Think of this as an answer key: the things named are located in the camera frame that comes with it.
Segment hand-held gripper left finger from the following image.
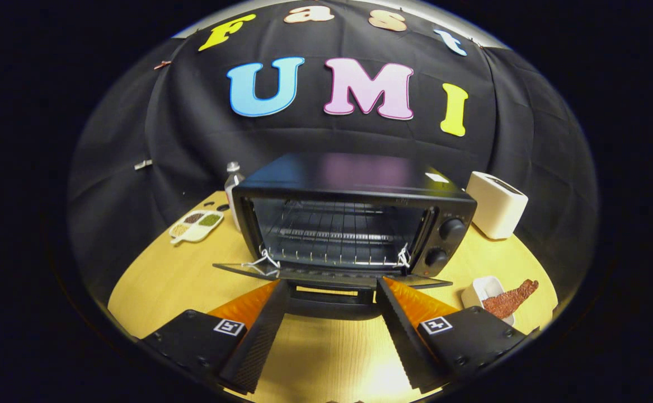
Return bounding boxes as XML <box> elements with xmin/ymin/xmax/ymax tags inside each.
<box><xmin>140</xmin><ymin>279</ymin><xmax>292</xmax><ymax>395</ymax></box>

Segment black backdrop cloth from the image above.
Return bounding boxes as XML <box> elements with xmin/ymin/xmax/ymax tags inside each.
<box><xmin>68</xmin><ymin>0</ymin><xmax>600</xmax><ymax>314</ymax></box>

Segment clear plastic bottle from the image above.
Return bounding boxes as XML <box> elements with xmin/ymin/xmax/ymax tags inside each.
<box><xmin>224</xmin><ymin>161</ymin><xmax>246</xmax><ymax>231</ymax></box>

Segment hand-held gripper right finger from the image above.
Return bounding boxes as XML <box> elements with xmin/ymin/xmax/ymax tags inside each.
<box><xmin>375</xmin><ymin>276</ymin><xmax>528</xmax><ymax>394</ymax></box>

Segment brown meat slice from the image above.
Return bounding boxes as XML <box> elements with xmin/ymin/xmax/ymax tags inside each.
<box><xmin>482</xmin><ymin>279</ymin><xmax>539</xmax><ymax>320</ymax></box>

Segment white divided spice dish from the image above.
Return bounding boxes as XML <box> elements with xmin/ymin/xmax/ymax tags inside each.
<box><xmin>168</xmin><ymin>209</ymin><xmax>225</xmax><ymax>245</ymax></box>

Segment black toaster oven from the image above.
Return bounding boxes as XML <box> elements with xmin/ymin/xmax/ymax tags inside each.
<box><xmin>213</xmin><ymin>152</ymin><xmax>478</xmax><ymax>321</ymax></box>

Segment white rectangular tray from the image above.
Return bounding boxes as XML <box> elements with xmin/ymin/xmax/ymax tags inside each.
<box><xmin>461</xmin><ymin>275</ymin><xmax>516</xmax><ymax>326</ymax></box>

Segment white toaster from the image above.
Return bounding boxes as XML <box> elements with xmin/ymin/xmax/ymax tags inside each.
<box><xmin>465</xmin><ymin>171</ymin><xmax>529</xmax><ymax>240</ymax></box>

